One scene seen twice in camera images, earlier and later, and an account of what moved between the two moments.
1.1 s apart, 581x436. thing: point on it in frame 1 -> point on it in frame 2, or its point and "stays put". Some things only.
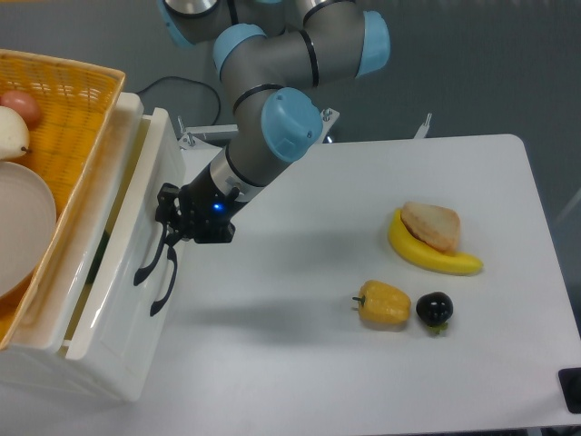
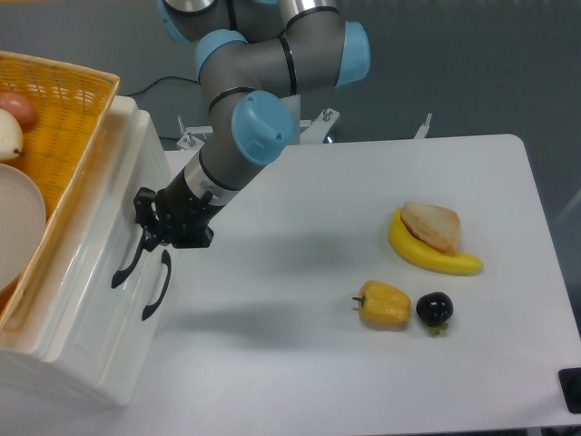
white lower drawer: (131, 333) stays put
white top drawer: (114, 319) -> (82, 336)
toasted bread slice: (437, 226) stays put
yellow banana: (423, 254) stays put
